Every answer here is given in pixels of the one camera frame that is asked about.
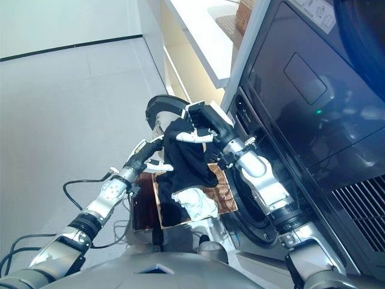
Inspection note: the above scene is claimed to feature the thin white floor cable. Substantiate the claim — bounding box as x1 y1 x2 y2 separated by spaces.
113 219 134 245

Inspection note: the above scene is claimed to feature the small wicker box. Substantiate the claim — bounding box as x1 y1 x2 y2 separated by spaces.
236 0 256 31

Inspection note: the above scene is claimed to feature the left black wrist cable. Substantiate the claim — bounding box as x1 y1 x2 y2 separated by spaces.
0 177 134 266

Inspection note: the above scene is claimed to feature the white instruction label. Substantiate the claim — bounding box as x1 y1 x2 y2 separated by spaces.
296 0 337 34

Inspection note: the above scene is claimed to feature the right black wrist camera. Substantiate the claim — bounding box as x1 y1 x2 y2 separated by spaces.
218 152 239 170

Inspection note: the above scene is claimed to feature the left silver robot leg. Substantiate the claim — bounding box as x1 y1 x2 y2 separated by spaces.
152 227 165 253

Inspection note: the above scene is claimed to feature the white garment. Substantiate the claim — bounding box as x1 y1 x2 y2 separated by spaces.
171 188 218 221

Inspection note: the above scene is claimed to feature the silver robot leg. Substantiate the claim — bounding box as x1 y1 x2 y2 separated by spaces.
152 227 165 253
197 235 230 263

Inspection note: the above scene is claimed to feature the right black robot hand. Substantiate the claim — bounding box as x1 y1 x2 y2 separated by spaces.
177 101 235 145

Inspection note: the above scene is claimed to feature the silver robot torso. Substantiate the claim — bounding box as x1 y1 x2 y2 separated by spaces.
69 252 256 289

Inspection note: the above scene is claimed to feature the round glass washer door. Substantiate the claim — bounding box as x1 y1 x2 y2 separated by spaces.
144 95 196 160

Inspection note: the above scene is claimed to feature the right silver robot leg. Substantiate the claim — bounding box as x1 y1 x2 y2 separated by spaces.
197 235 230 263

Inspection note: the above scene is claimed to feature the wicker laundry basket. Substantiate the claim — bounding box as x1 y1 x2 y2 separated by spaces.
152 162 240 230

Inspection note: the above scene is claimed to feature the grey front-load washing machine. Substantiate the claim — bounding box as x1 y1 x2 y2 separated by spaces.
221 0 385 289

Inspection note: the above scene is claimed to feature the black garment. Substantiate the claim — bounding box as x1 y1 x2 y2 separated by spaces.
156 119 220 196
158 177 193 226

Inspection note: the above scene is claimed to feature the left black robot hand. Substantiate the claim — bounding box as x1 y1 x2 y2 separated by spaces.
123 136 174 173

